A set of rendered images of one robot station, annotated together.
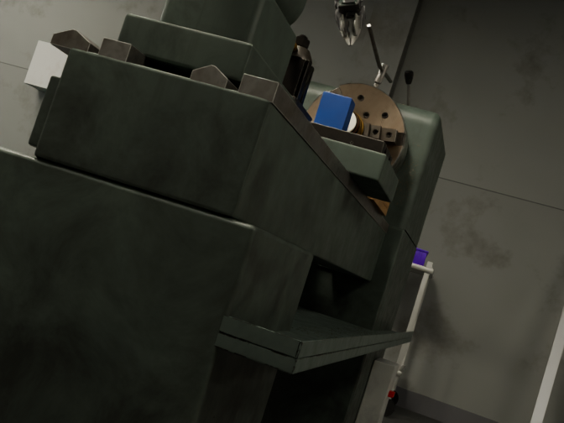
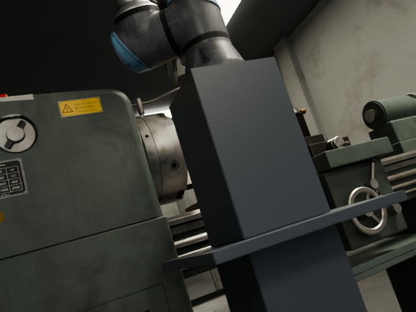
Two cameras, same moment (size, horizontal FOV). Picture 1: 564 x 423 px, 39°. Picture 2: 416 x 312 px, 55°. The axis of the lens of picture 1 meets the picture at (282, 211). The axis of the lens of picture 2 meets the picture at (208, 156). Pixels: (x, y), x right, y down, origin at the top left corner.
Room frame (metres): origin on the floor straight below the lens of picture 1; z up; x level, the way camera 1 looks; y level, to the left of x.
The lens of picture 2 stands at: (3.18, 1.00, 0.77)
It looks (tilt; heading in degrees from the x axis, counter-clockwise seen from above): 11 degrees up; 229
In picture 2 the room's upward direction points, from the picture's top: 17 degrees counter-clockwise
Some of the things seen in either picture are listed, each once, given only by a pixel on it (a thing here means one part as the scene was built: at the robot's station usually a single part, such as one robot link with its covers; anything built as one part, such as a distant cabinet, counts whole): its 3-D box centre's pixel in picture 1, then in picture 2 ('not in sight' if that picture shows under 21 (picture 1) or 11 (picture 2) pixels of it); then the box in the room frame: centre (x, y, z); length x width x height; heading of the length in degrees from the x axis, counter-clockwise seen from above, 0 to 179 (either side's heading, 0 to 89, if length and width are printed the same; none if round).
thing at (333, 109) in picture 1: (326, 138); not in sight; (2.08, -0.05, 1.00); 0.08 x 0.06 x 0.23; 75
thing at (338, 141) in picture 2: not in sight; (338, 142); (1.94, 0.26, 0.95); 0.07 x 0.04 x 0.04; 75
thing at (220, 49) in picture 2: not in sight; (212, 64); (2.54, 0.39, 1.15); 0.15 x 0.15 x 0.10
